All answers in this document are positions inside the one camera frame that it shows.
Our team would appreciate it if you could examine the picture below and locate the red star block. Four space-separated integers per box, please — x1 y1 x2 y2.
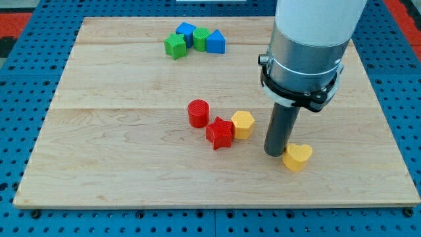
205 117 233 150

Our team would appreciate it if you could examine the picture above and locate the red cylinder block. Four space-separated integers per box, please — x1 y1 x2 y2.
187 99 210 128

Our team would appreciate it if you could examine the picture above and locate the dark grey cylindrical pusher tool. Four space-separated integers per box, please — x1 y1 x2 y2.
264 103 300 157

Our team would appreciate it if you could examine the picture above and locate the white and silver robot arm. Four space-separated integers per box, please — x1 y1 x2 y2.
258 0 367 112

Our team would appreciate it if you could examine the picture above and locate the blue cube block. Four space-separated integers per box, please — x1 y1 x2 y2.
176 22 197 48

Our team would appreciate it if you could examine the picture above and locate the green cylinder block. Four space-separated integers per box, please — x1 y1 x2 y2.
193 27 211 52

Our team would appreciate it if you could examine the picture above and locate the blue triangle block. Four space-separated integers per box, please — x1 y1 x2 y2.
206 30 226 54

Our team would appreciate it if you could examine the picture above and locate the green star block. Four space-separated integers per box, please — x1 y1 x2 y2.
164 33 187 60

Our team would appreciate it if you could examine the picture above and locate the light wooden board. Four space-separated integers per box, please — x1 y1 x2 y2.
13 17 420 209

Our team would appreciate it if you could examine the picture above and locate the yellow hexagon block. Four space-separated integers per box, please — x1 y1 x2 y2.
231 111 255 140

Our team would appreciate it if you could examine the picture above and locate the yellow heart block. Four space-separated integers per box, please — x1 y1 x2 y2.
282 143 312 172

